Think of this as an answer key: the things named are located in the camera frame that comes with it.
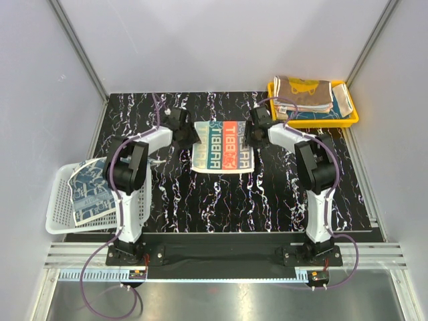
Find striped rabbit text towel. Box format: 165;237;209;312
191;121;255;175

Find pink white rabbit towel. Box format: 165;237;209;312
274;103;333;114

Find blue white patterned towel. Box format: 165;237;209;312
68;157;117;230

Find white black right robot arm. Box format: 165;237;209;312
244;106;340;265

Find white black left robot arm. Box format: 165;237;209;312
103;108;200;265

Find yellow plastic tray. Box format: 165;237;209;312
267;80;359;129

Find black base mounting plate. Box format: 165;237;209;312
106;232;343;268

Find left orange connector box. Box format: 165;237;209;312
128;270;147;280

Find orange connector box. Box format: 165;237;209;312
128;270;147;280
308;270;330;286

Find white plastic laundry basket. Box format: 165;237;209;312
45;163;152;235

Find right orange connector box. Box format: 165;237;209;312
308;270;330;286

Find aluminium frame rail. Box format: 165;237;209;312
44;242;407;270

